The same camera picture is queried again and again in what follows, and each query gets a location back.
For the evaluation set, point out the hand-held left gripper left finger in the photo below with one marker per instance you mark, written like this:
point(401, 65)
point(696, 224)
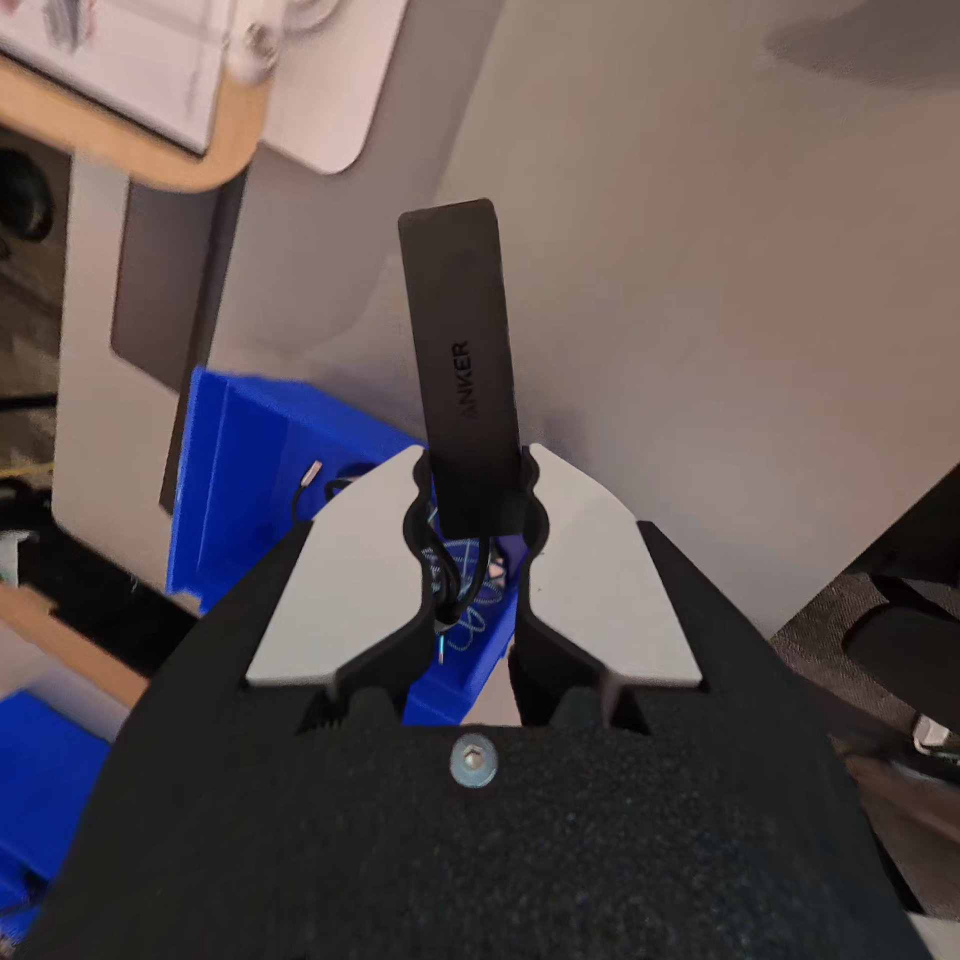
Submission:
point(337, 585)

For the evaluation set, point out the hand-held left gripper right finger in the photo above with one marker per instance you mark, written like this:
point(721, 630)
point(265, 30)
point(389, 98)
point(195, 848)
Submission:
point(600, 592)

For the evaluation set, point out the blue plastic bin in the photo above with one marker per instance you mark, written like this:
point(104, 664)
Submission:
point(45, 772)
point(247, 465)

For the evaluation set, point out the black usb hub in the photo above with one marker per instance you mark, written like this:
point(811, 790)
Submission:
point(457, 337)

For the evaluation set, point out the wooden edged table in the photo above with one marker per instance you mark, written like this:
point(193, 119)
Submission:
point(75, 645)

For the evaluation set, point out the black office chair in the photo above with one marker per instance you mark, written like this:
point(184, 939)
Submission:
point(900, 645)

